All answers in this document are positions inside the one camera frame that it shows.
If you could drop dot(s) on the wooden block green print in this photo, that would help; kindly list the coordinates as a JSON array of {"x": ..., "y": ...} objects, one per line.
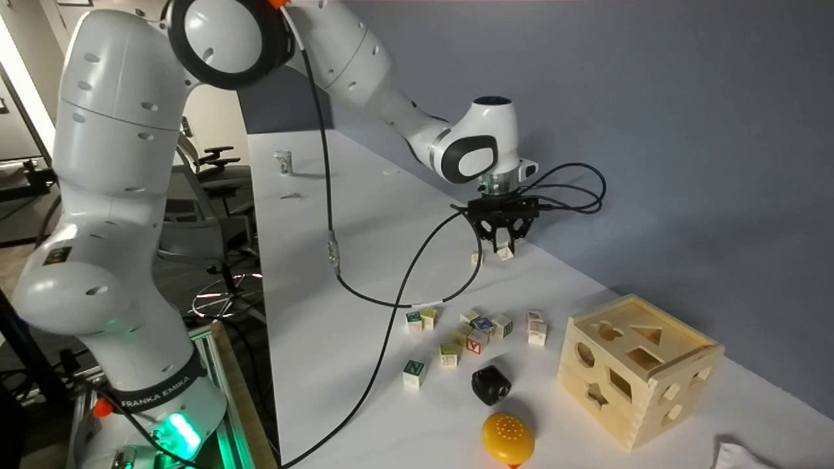
[
  {"x": 430, "y": 318},
  {"x": 412, "y": 321},
  {"x": 416, "y": 374}
]

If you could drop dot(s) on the wooden block blue print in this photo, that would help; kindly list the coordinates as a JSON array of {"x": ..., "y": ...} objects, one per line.
[{"x": 483, "y": 327}]

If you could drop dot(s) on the white crumpled cloth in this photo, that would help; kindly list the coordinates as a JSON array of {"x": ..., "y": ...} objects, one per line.
[{"x": 737, "y": 454}]

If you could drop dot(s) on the black office chair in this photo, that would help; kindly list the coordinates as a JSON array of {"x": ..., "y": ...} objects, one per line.
[{"x": 211, "y": 159}]

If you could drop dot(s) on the small wooden letter S block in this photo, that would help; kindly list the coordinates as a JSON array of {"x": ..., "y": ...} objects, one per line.
[{"x": 504, "y": 253}]

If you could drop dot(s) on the orange red button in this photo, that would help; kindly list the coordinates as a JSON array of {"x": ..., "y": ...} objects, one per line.
[{"x": 103, "y": 408}]

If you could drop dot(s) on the black rounded cube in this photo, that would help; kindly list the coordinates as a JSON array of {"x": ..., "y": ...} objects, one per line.
[{"x": 491, "y": 383}]

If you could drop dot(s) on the wooden leaf block red side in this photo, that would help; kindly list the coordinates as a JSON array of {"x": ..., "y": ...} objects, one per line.
[{"x": 533, "y": 321}]

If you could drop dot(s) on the wooden block red letter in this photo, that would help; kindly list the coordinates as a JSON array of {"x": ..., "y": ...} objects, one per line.
[{"x": 537, "y": 339}]

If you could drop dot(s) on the wooden picture block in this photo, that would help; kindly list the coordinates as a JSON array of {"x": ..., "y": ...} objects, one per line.
[
  {"x": 504, "y": 323},
  {"x": 469, "y": 317},
  {"x": 448, "y": 355}
]

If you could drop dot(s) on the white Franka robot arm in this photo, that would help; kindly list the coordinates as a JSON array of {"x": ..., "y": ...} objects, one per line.
[{"x": 105, "y": 173}]

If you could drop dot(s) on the yellow perforated dome toy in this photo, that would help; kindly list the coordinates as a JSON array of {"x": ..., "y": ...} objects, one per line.
[{"x": 508, "y": 435}]

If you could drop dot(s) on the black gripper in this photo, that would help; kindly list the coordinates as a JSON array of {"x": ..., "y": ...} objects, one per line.
[{"x": 504, "y": 211}]

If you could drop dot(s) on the wooden block red print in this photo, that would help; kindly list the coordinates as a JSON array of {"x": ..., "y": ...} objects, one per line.
[{"x": 475, "y": 344}]

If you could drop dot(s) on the wooden shape sorter box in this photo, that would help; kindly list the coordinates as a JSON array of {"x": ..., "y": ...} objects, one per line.
[{"x": 642, "y": 374}]

